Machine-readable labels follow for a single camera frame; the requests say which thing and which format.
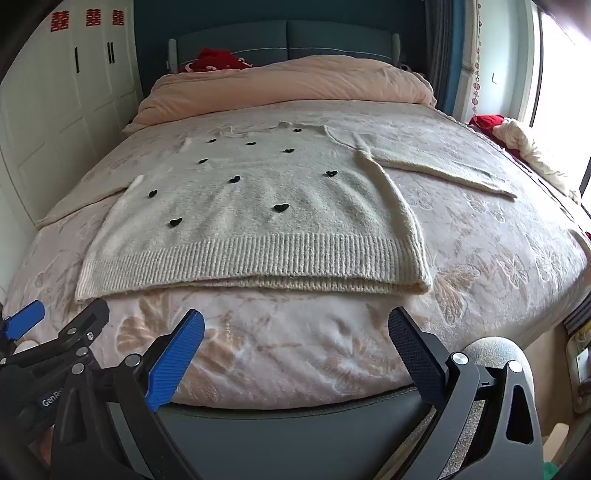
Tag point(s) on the red paper cutout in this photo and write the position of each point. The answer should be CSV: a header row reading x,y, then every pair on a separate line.
x,y
117,17
60,21
93,17

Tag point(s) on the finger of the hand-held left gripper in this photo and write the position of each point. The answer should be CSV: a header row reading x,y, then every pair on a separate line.
x,y
25,318
90,321

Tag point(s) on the blue padded headboard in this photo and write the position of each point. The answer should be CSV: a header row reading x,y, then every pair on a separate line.
x,y
323,39

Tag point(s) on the red pillow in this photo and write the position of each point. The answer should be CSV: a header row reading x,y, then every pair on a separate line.
x,y
214,59

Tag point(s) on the peach duvet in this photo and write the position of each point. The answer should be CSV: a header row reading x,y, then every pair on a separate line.
x,y
286,83

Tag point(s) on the dark grey bed frame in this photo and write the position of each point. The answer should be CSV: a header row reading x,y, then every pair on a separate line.
x,y
286,438

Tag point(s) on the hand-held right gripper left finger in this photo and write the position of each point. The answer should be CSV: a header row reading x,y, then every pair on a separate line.
x,y
175,360

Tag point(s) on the white wardrobe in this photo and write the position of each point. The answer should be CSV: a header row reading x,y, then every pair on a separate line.
x,y
55,115

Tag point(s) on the window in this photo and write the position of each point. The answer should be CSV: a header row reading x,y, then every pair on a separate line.
x,y
563,92

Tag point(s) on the pink floral blanket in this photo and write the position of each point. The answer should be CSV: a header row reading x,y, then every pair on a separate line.
x,y
277,341

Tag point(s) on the cream cloth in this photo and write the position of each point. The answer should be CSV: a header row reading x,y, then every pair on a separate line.
x,y
531,147

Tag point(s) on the blue curtain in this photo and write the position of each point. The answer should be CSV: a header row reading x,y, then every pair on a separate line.
x,y
443,55

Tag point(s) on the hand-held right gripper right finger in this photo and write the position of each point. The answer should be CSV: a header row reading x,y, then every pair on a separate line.
x,y
415,357

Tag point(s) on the red cloth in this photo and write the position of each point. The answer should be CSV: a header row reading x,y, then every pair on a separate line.
x,y
485,123

